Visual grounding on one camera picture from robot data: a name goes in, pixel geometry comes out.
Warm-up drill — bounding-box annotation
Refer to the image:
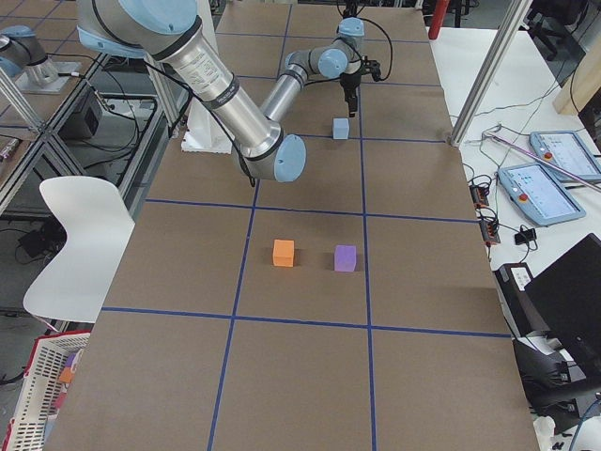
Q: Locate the red cylinder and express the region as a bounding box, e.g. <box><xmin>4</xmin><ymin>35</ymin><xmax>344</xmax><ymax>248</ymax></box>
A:
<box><xmin>428</xmin><ymin>0</ymin><xmax>450</xmax><ymax>40</ymax></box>

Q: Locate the black monitor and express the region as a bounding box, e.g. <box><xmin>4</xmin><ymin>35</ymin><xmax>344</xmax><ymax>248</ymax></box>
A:
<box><xmin>526</xmin><ymin>233</ymin><xmax>600</xmax><ymax>376</ymax></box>

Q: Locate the white chair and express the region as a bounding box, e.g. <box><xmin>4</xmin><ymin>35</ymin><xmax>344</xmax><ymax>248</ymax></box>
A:
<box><xmin>23</xmin><ymin>176</ymin><xmax>134</xmax><ymax>323</ymax></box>

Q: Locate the white plastic basket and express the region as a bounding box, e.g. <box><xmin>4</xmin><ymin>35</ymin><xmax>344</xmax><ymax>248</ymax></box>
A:
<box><xmin>2</xmin><ymin>331</ymin><xmax>90</xmax><ymax>450</ymax></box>

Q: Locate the near teach pendant tablet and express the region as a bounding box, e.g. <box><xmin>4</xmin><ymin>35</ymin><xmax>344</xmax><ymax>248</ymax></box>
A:
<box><xmin>498</xmin><ymin>163</ymin><xmax>586</xmax><ymax>226</ymax></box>

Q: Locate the orange foam block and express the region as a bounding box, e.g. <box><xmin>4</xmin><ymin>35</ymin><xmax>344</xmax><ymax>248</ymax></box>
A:
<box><xmin>272</xmin><ymin>239</ymin><xmax>295</xmax><ymax>268</ymax></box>

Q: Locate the teach pendant tablet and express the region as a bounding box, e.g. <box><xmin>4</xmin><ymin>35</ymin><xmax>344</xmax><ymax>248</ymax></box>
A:
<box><xmin>530</xmin><ymin>131</ymin><xmax>600</xmax><ymax>182</ymax></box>
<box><xmin>498</xmin><ymin>163</ymin><xmax>586</xmax><ymax>226</ymax></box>

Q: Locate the black camera cable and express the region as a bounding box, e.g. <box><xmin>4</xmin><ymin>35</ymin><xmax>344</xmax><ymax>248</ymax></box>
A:
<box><xmin>335</xmin><ymin>0</ymin><xmax>393</xmax><ymax>82</ymax></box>

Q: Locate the far teach pendant tablet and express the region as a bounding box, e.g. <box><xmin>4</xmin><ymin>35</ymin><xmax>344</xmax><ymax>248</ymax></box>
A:
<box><xmin>530</xmin><ymin>131</ymin><xmax>600</xmax><ymax>182</ymax></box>

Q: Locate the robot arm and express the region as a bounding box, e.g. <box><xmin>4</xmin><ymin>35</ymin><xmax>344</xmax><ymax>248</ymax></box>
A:
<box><xmin>77</xmin><ymin>1</ymin><xmax>364</xmax><ymax>182</ymax></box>
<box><xmin>1</xmin><ymin>25</ymin><xmax>85</xmax><ymax>94</ymax></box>

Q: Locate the purple foam block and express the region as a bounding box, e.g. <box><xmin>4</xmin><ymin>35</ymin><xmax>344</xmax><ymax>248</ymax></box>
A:
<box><xmin>334</xmin><ymin>244</ymin><xmax>357</xmax><ymax>272</ymax></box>

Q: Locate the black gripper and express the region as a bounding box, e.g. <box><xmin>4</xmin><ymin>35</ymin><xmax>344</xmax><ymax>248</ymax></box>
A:
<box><xmin>339</xmin><ymin>71</ymin><xmax>362</xmax><ymax>117</ymax></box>

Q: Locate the aluminium frame post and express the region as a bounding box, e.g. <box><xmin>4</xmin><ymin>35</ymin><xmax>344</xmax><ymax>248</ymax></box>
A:
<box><xmin>450</xmin><ymin>0</ymin><xmax>532</xmax><ymax>147</ymax></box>

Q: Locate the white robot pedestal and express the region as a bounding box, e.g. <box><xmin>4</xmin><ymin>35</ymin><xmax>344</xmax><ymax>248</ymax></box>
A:
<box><xmin>181</xmin><ymin>0</ymin><xmax>232</xmax><ymax>155</ymax></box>

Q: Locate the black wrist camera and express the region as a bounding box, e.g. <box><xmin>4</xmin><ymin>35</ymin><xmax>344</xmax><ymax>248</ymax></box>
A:
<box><xmin>362</xmin><ymin>57</ymin><xmax>381</xmax><ymax>82</ymax></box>

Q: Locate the silver reacher stick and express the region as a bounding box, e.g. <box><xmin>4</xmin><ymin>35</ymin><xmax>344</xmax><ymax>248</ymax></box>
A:
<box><xmin>484</xmin><ymin>131</ymin><xmax>600</xmax><ymax>192</ymax></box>

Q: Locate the light blue foam block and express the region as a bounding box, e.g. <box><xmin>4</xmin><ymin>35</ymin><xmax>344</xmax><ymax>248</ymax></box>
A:
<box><xmin>331</xmin><ymin>117</ymin><xmax>350</xmax><ymax>140</ymax></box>

